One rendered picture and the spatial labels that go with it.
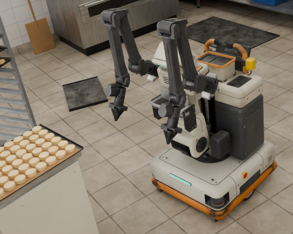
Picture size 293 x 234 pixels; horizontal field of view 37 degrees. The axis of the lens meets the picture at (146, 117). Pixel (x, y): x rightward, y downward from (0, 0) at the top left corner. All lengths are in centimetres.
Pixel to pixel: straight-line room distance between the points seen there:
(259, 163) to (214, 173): 33
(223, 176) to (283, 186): 52
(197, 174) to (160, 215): 40
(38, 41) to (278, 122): 352
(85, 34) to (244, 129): 320
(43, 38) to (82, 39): 77
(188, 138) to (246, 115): 38
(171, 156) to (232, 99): 64
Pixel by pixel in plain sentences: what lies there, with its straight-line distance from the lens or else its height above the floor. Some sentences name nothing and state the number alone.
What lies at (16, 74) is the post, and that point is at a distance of 343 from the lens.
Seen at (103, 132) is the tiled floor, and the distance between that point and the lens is 401.
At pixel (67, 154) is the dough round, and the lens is 219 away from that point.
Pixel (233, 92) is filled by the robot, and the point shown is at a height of 79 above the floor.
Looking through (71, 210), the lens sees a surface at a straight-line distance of 236.
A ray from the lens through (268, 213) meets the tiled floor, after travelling 301.
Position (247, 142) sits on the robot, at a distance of 288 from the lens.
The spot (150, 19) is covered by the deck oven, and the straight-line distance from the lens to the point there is 600.
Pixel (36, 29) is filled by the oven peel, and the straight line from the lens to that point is 612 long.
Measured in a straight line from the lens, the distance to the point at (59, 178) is 222.
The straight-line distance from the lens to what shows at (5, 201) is 212.
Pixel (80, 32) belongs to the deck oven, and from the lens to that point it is 553.
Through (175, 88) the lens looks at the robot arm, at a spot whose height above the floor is 106.
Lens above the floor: 210
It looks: 31 degrees down
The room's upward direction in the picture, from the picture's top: 10 degrees counter-clockwise
